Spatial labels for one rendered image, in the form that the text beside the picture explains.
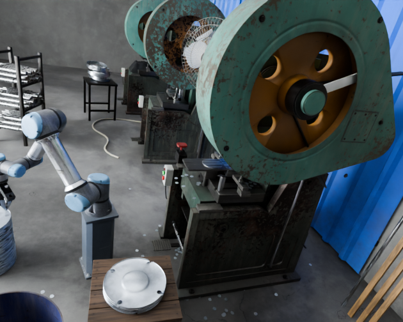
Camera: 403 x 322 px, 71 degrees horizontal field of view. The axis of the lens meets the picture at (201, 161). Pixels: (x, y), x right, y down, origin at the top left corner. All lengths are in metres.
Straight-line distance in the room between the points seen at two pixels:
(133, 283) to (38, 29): 7.23
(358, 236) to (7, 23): 7.83
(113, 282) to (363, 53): 1.46
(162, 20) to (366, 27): 1.85
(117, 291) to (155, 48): 2.06
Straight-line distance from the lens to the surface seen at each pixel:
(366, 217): 2.49
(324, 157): 1.46
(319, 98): 1.21
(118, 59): 8.12
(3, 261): 2.12
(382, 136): 1.66
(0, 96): 3.69
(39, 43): 8.19
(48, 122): 1.56
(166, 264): 1.63
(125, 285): 1.48
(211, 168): 1.68
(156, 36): 2.79
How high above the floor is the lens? 1.53
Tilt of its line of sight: 25 degrees down
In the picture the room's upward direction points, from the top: 11 degrees clockwise
